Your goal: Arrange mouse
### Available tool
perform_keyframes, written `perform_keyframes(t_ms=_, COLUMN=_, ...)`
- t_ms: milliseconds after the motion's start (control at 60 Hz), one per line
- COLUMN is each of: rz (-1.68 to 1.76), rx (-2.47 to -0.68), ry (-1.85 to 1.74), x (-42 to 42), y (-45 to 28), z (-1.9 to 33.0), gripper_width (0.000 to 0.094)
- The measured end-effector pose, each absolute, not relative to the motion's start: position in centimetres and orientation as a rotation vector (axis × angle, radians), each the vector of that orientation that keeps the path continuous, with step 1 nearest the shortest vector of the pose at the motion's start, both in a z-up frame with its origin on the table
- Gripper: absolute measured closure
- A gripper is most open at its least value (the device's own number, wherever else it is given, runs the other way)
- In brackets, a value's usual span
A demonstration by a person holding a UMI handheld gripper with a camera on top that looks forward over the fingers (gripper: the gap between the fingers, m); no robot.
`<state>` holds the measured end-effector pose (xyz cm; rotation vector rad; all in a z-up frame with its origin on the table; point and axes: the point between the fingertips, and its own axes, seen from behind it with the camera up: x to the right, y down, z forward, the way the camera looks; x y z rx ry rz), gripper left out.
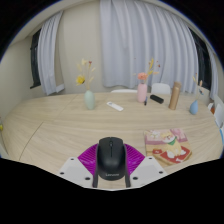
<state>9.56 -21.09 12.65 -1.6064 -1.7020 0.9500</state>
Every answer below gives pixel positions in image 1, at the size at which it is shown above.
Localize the wide white curtain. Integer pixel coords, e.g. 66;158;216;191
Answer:
99;0;199;94

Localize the blue vase with dried flowers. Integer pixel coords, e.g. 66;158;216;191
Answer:
189;74;204;116

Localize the narrow white curtain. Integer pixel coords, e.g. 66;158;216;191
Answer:
206;44;219;101
37;11;66;96

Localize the black computer mouse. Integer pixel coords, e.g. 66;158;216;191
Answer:
95;136;128;181

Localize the pink vase with flowers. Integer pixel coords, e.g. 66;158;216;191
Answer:
134;57;162;104

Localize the small black case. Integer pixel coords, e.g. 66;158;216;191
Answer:
149;94;165;105

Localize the cartoon print mouse pad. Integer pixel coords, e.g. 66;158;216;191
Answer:
143;127;193;168

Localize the tan insulated bottle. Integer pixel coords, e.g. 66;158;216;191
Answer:
167;81;183;111

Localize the white chair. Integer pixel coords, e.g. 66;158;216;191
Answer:
110;88;138;94
150;82;172;96

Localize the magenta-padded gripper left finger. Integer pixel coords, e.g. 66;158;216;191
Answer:
57;143;100;189

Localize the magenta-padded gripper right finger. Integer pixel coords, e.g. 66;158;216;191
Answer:
124;143;168;189

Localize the green vase with yellow flowers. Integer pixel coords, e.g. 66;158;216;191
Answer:
75;58;97;111

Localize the white remote control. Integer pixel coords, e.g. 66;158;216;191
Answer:
106;101;125;112

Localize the dark window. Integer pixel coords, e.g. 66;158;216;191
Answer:
29;29;43;89
189;28;212;90

